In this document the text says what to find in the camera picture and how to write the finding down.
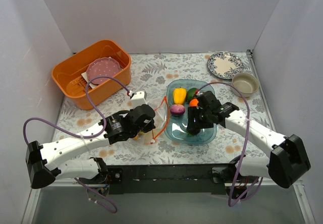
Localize orange fruit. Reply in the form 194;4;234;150
189;98;198;107

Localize purple onion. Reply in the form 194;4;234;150
170;104;185;117

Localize blue floral plate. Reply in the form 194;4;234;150
207;51;244;80

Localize dark purple fruit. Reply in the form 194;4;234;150
187;129;200;136

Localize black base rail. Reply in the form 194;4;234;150
78;162;263;194

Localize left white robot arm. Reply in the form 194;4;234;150
25;104;155;189

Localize beige ceramic bowl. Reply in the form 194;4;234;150
231;73;259;97

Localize white card in bin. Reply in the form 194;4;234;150
81;72;96;89

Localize pink dotted plate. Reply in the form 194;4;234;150
86;57;122;81

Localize orange plastic bin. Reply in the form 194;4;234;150
51;40;131;110

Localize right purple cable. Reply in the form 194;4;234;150
198;82;263;207

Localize teal glass tray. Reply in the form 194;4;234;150
165;79;217;145

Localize yellow bell pepper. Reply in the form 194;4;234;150
173;88;187;104

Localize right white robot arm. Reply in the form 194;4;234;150
187;91;311;188

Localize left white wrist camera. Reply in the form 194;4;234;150
130;89;147;108

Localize clear zip top bag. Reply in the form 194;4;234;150
135;96;170;145

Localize floral table mat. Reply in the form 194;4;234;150
47;51;280;164

